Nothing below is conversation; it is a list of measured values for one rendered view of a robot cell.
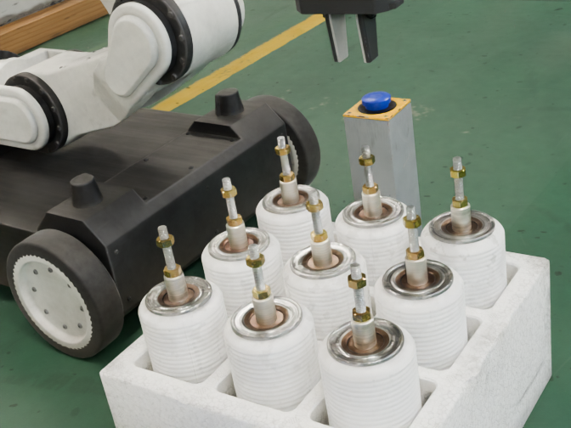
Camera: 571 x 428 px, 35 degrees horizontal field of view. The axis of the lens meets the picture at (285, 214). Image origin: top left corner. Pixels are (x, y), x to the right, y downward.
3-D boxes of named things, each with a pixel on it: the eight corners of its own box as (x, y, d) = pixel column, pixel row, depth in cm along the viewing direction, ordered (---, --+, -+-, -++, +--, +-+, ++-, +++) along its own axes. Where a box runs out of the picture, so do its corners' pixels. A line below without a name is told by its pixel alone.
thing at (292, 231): (293, 292, 133) (274, 181, 125) (354, 301, 129) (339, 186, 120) (263, 330, 126) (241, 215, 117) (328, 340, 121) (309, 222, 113)
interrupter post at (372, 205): (364, 211, 114) (361, 187, 112) (383, 210, 113) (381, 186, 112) (363, 220, 112) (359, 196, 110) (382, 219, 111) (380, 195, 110)
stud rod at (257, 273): (257, 308, 95) (245, 246, 92) (264, 304, 96) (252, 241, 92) (263, 312, 94) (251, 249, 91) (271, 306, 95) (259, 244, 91)
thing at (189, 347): (240, 449, 105) (211, 320, 97) (161, 450, 107) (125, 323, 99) (255, 395, 114) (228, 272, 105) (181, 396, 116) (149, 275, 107)
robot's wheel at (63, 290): (26, 341, 145) (-12, 232, 136) (49, 324, 148) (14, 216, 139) (115, 374, 134) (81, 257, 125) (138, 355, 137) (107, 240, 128)
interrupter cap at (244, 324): (217, 333, 95) (215, 327, 95) (259, 295, 100) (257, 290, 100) (275, 350, 91) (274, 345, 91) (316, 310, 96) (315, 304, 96)
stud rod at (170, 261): (179, 288, 101) (165, 228, 97) (171, 289, 101) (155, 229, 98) (181, 283, 102) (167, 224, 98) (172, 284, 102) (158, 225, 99)
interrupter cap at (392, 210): (345, 202, 117) (344, 198, 116) (405, 199, 115) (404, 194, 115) (340, 232, 110) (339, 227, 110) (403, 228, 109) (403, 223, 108)
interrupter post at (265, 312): (251, 324, 96) (245, 298, 94) (264, 312, 97) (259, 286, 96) (269, 330, 94) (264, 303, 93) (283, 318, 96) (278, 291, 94)
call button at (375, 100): (357, 114, 126) (355, 100, 125) (371, 103, 128) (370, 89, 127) (383, 116, 123) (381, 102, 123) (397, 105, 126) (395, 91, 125)
